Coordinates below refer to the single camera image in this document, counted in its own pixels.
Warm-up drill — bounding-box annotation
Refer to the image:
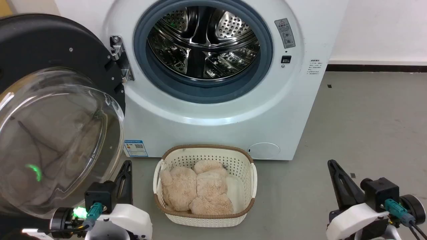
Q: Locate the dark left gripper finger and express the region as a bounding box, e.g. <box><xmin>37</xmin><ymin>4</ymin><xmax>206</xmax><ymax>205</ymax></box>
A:
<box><xmin>123</xmin><ymin>160</ymin><xmax>133</xmax><ymax>205</ymax></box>
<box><xmin>114</xmin><ymin>168</ymin><xmax>125</xmax><ymax>204</ymax></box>

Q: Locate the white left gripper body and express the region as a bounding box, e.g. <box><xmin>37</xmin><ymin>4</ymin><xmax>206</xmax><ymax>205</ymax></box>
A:
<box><xmin>85</xmin><ymin>203</ymin><xmax>153</xmax><ymax>240</ymax></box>

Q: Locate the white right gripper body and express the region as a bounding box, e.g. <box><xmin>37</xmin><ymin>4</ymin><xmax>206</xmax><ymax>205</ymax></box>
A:
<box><xmin>326</xmin><ymin>202</ymin><xmax>401</xmax><ymax>240</ymax></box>

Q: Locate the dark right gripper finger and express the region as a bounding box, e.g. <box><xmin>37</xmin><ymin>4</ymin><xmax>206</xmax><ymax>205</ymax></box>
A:
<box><xmin>334</xmin><ymin>162</ymin><xmax>365</xmax><ymax>209</ymax></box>
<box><xmin>327</xmin><ymin>160</ymin><xmax>351</xmax><ymax>211</ymax></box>

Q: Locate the black round glass washer door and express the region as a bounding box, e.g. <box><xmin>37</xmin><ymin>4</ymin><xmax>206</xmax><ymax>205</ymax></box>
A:
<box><xmin>0</xmin><ymin>13</ymin><xmax>126</xmax><ymax>219</ymax></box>

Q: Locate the white front-load washing machine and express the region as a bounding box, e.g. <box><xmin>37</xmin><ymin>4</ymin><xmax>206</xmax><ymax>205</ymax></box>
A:
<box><xmin>55</xmin><ymin>0</ymin><xmax>349</xmax><ymax>161</ymax></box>

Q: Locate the metal door hinge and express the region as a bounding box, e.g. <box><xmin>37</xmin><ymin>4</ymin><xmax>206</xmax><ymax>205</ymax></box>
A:
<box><xmin>110</xmin><ymin>35</ymin><xmax>135</xmax><ymax>83</ymax></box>

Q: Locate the blue energy label sticker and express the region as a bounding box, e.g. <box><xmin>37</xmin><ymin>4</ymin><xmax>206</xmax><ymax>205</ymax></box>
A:
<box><xmin>124</xmin><ymin>139</ymin><xmax>149</xmax><ymax>158</ymax></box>

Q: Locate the beige plush teddy bear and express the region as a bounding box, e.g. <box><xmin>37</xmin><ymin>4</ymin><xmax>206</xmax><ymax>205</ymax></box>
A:
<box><xmin>160</xmin><ymin>160</ymin><xmax>234</xmax><ymax>216</ymax></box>

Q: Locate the round white filter cover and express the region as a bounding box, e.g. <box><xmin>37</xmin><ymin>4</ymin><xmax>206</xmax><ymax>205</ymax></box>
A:
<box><xmin>247</xmin><ymin>142</ymin><xmax>281</xmax><ymax>160</ymax></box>

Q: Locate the white laundry basket brown rim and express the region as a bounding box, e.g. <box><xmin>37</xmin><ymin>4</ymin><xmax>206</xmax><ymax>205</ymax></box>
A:
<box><xmin>153</xmin><ymin>144</ymin><xmax>258</xmax><ymax>228</ymax></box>

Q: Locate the stainless steel washer drum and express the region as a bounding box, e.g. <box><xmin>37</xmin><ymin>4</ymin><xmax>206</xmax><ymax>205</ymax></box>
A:
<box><xmin>147</xmin><ymin>6</ymin><xmax>261</xmax><ymax>81</ymax></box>

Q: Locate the teal plug left gripper cable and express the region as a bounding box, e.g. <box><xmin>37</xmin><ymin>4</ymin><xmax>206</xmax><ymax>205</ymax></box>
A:
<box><xmin>37</xmin><ymin>202</ymin><xmax>103</xmax><ymax>234</ymax></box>

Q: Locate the teal plug gripper cable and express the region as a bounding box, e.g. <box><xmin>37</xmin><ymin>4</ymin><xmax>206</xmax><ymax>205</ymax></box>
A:
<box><xmin>384</xmin><ymin>199</ymin><xmax>427</xmax><ymax>240</ymax></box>
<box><xmin>37</xmin><ymin>202</ymin><xmax>103</xmax><ymax>234</ymax></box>

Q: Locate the teal plug right gripper cable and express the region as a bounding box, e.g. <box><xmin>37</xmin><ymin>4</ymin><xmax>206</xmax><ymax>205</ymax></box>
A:
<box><xmin>384</xmin><ymin>199</ymin><xmax>427</xmax><ymax>240</ymax></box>

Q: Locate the black wall baseboard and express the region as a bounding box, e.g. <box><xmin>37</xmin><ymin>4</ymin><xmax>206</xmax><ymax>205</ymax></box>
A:
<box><xmin>326</xmin><ymin>64</ymin><xmax>427</xmax><ymax>73</ymax></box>

